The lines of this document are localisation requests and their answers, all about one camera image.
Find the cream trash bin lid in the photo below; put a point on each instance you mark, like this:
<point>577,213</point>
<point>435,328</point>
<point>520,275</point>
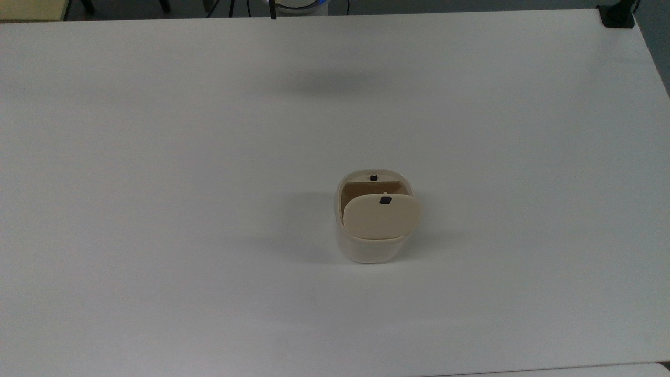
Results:
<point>381,220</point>

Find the black chair leg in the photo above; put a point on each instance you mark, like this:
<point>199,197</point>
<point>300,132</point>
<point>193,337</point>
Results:
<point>164,5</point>
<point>88,5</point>

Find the cream plastic trash bin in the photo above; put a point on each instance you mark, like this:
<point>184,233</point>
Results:
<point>366,252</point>

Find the black table clamp block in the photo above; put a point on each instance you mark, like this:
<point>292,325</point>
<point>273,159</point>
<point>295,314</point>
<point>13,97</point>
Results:
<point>617,19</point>

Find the black clamp pole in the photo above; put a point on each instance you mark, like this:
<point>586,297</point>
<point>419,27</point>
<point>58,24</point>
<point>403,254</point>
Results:
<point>272,10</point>

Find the yellow wooden furniture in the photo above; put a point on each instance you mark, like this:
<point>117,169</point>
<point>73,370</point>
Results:
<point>31,9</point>

